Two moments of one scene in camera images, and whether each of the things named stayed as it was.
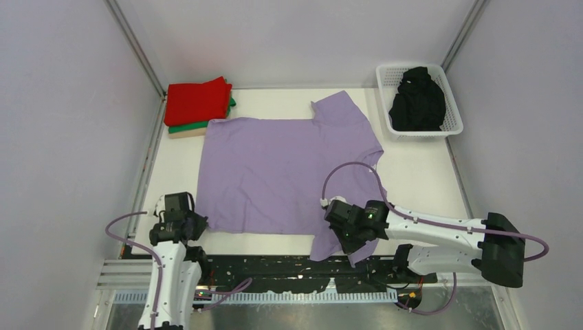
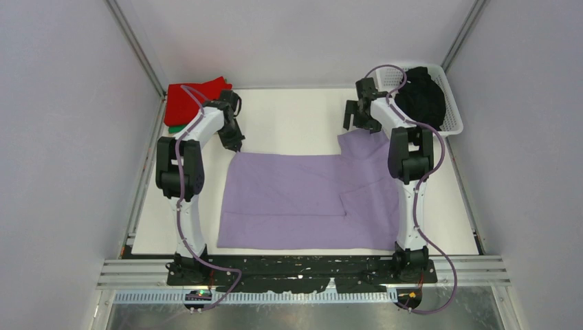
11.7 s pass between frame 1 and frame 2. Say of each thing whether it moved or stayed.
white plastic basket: stayed
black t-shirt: stayed
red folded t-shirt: stayed
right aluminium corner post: stayed
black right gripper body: moved
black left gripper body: moved
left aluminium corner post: stayed
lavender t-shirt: moved
